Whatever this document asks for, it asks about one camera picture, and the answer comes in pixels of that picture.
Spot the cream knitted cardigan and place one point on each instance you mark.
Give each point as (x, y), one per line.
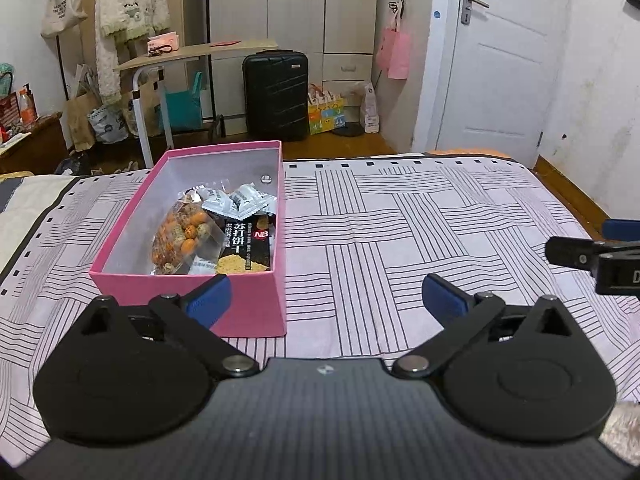
(117, 22)

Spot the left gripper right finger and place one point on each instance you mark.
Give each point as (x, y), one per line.
(463, 318)

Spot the pink paper bag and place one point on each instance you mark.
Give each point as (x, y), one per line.
(393, 55)

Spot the clear bag of round snacks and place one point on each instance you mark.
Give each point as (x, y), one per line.
(188, 241)

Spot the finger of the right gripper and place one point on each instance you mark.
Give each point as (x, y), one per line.
(577, 254)
(622, 230)

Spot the black suitcase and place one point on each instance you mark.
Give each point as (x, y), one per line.
(276, 95)

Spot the pink storage box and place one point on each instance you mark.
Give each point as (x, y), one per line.
(122, 267)

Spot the white snack sachet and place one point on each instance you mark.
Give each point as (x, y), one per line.
(248, 201)
(217, 202)

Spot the white door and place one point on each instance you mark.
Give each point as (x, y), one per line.
(507, 56)

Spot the colourful cardboard box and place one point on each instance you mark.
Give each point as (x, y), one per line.
(325, 110)

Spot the brown paper bag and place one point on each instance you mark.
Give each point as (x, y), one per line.
(79, 126)

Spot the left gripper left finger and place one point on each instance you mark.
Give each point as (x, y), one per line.
(189, 320)

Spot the black cracker packet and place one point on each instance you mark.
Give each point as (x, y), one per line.
(247, 245)

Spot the striped bed sheet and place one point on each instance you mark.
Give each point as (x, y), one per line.
(360, 237)

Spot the brown wooden nightstand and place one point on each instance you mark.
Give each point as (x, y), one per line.
(39, 151)

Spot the wooden folding side table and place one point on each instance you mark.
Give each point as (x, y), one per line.
(144, 63)

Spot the canvas tote bag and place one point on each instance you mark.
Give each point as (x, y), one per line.
(61, 15)

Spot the teal shopping bag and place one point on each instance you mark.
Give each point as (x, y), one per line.
(185, 108)

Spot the white wardrobe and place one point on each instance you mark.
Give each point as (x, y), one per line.
(337, 36)

